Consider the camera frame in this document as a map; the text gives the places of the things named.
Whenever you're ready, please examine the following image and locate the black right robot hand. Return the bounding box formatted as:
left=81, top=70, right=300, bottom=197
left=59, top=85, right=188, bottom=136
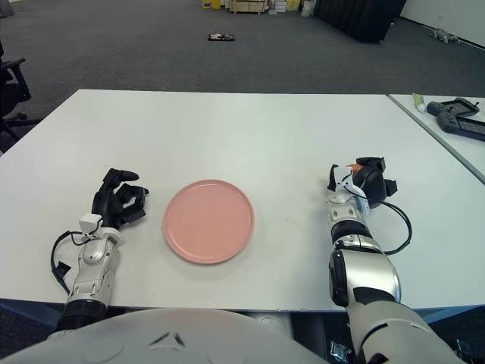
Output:
left=352, top=156, right=399, bottom=209

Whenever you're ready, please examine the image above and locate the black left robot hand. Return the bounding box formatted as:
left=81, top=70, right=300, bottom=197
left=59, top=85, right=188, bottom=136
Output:
left=92, top=168, right=151, bottom=229

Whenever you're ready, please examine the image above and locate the pink round plate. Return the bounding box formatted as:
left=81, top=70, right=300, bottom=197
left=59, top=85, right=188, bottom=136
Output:
left=162, top=179, right=255, bottom=265

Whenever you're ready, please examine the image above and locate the black office chair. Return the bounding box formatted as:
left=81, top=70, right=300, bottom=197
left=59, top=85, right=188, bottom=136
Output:
left=0, top=39, right=42, bottom=147

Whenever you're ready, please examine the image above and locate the grey robot torso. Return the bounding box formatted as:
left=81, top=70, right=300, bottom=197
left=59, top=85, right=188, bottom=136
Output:
left=0, top=307, right=330, bottom=364

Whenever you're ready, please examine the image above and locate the grey toy robot dog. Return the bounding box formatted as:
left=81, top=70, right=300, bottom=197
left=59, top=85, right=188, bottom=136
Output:
left=431, top=27, right=462, bottom=43

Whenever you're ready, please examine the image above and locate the small shiny metal object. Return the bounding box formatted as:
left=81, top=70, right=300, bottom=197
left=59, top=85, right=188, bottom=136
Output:
left=329, top=340, right=352, bottom=359

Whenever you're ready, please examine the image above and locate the black partition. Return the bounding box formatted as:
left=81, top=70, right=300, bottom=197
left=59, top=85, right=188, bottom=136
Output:
left=314, top=0, right=407, bottom=44

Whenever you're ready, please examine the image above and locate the wooden crate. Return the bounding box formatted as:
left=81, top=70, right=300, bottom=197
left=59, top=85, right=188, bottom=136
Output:
left=229, top=0, right=265, bottom=15

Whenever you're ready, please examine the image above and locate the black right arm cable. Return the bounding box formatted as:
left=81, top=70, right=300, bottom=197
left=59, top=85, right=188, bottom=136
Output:
left=380, top=202, right=412, bottom=255

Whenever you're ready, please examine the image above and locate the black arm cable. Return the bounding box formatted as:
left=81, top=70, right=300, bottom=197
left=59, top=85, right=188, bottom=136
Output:
left=51, top=230, right=95, bottom=295
left=380, top=202, right=412, bottom=255

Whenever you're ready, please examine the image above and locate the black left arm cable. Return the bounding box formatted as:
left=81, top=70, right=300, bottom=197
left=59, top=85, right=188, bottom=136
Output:
left=51, top=230, right=95, bottom=295

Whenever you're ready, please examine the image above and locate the black handheld controller with frame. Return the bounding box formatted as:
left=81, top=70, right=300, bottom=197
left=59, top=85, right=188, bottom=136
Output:
left=426, top=97, right=480, bottom=117

